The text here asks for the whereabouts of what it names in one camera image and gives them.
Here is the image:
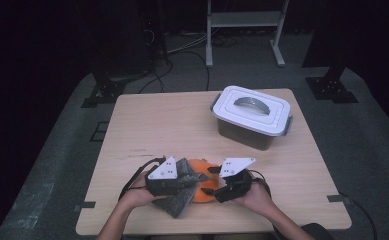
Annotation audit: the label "black equipment stand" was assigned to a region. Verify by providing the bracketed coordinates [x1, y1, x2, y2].
[141, 0, 170, 65]

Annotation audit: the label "thin black floor cable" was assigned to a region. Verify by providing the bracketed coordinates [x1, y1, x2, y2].
[348, 196, 379, 240]

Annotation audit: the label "person's right hand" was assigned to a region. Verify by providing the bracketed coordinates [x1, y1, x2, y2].
[234, 181, 274, 217]

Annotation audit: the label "person's left hand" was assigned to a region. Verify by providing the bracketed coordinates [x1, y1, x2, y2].
[119, 171, 166, 212]

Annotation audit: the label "white metal stand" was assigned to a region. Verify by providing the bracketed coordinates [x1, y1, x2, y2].
[205, 0, 290, 69]

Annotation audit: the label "white lid with grey handle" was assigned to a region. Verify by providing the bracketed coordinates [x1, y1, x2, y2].
[210, 85, 294, 137]

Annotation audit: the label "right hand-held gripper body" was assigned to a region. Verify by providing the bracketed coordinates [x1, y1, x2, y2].
[214, 157, 257, 204]

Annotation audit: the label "orange plush toy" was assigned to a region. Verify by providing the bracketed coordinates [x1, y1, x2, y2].
[188, 158, 221, 204]

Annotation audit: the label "clear plastic storage box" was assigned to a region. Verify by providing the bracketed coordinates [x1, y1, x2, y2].
[216, 118, 277, 151]

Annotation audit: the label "right hand-held gripper cable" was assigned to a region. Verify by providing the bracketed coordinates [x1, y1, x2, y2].
[248, 169, 272, 198]

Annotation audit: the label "black stand base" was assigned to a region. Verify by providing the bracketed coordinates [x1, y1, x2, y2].
[305, 66, 360, 104]
[81, 79, 127, 109]

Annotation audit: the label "grey cloth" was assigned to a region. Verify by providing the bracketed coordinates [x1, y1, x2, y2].
[160, 157, 210, 219]

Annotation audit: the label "dark rounded object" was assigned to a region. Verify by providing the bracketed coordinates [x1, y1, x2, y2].
[300, 222, 335, 240]

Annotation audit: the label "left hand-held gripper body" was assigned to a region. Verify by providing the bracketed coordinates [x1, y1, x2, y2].
[144, 155, 184, 197]

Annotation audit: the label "white floor cables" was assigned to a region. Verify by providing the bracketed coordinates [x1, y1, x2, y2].
[166, 32, 210, 55]

